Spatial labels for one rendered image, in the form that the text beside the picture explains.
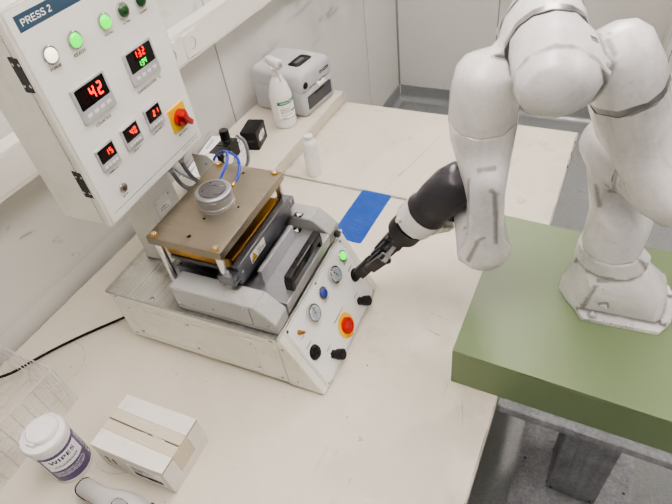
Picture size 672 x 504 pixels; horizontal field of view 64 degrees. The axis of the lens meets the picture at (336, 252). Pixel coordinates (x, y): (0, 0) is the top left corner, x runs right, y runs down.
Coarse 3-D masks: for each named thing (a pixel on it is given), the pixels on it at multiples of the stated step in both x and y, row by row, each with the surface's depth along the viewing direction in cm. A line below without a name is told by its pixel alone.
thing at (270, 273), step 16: (288, 240) 121; (304, 240) 124; (272, 256) 116; (288, 256) 120; (320, 256) 122; (176, 272) 121; (256, 272) 118; (272, 272) 117; (304, 272) 116; (256, 288) 114; (272, 288) 114; (288, 304) 111
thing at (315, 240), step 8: (312, 232) 119; (312, 240) 117; (320, 240) 120; (304, 248) 116; (312, 248) 117; (304, 256) 114; (296, 264) 113; (304, 264) 115; (288, 272) 111; (296, 272) 112; (288, 280) 110; (288, 288) 112
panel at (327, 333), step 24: (336, 264) 127; (312, 288) 120; (336, 288) 126; (360, 288) 134; (336, 312) 125; (360, 312) 132; (288, 336) 112; (312, 336) 118; (336, 336) 124; (312, 360) 117; (336, 360) 123
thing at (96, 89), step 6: (90, 84) 94; (96, 84) 95; (102, 84) 96; (84, 90) 93; (90, 90) 94; (96, 90) 95; (102, 90) 96; (84, 96) 93; (90, 96) 94; (96, 96) 95; (84, 102) 93; (90, 102) 94
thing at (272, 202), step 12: (276, 204) 121; (264, 216) 117; (252, 228) 115; (240, 240) 113; (180, 252) 114; (228, 252) 110; (240, 252) 111; (204, 264) 114; (216, 264) 112; (228, 264) 110
